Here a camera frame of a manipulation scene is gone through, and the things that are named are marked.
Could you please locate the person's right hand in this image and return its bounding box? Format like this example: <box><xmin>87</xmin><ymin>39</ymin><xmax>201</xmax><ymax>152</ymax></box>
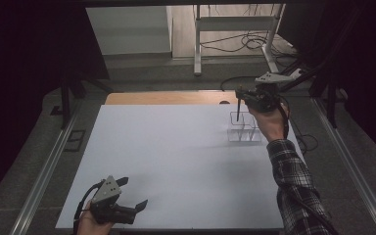
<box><xmin>247</xmin><ymin>102</ymin><xmax>290</xmax><ymax>143</ymax></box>

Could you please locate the tangle of black floor cables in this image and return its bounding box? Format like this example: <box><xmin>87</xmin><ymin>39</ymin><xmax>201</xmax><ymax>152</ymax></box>
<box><xmin>199</xmin><ymin>29</ymin><xmax>297</xmax><ymax>54</ymax></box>

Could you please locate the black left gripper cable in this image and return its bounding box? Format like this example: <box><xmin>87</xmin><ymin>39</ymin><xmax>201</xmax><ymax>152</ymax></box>
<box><xmin>72</xmin><ymin>180</ymin><xmax>105</xmax><ymax>235</ymax></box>

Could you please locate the black metal stand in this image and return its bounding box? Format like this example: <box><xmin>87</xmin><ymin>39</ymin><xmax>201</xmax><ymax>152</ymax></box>
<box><xmin>59</xmin><ymin>70</ymin><xmax>114</xmax><ymax>130</ymax></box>
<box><xmin>307</xmin><ymin>74</ymin><xmax>342</xmax><ymax>129</ymax></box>

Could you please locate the aluminium rail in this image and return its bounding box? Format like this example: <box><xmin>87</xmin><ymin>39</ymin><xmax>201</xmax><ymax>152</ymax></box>
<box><xmin>310</xmin><ymin>97</ymin><xmax>376</xmax><ymax>235</ymax></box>
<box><xmin>19</xmin><ymin>104</ymin><xmax>81</xmax><ymax>235</ymax></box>

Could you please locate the thin black looped cable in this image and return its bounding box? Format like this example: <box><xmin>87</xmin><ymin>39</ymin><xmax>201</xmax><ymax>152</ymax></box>
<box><xmin>294</xmin><ymin>132</ymin><xmax>319</xmax><ymax>155</ymax></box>

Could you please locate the white table mat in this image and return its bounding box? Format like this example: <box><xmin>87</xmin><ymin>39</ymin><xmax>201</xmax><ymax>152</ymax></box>
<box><xmin>55</xmin><ymin>103</ymin><xmax>306</xmax><ymax>231</ymax></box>

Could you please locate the black pen with orange tip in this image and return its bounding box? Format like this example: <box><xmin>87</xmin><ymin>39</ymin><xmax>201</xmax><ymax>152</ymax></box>
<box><xmin>236</xmin><ymin>85</ymin><xmax>243</xmax><ymax>122</ymax></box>

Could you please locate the person's left hand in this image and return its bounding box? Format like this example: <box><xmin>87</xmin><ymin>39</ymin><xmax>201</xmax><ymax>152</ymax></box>
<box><xmin>75</xmin><ymin>200</ymin><xmax>115</xmax><ymax>235</ymax></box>

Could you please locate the black floor cable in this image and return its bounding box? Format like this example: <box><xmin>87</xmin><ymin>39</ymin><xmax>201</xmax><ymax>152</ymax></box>
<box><xmin>219</xmin><ymin>74</ymin><xmax>259</xmax><ymax>92</ymax></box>

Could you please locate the white power strip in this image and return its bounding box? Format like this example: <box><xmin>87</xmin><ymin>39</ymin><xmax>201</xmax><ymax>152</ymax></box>
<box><xmin>288</xmin><ymin>68</ymin><xmax>306</xmax><ymax>81</ymax></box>

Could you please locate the clear acrylic pen holder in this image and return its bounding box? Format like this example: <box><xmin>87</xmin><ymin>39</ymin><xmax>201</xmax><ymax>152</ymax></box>
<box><xmin>226</xmin><ymin>111</ymin><xmax>264</xmax><ymax>143</ymax></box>

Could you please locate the white cabinet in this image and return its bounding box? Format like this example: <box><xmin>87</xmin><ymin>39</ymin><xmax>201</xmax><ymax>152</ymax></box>
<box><xmin>85</xmin><ymin>6</ymin><xmax>173</xmax><ymax>56</ymax></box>

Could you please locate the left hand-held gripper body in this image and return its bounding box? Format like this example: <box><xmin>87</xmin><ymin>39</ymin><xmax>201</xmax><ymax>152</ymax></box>
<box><xmin>88</xmin><ymin>174</ymin><xmax>137</xmax><ymax>226</ymax></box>

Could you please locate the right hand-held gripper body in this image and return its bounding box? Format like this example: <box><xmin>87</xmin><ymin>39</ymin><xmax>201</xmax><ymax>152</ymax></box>
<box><xmin>246</xmin><ymin>71</ymin><xmax>295</xmax><ymax>114</ymax></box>

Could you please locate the white metal desk frame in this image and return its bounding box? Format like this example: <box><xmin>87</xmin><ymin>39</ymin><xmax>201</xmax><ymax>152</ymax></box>
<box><xmin>193</xmin><ymin>3</ymin><xmax>287</xmax><ymax>76</ymax></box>

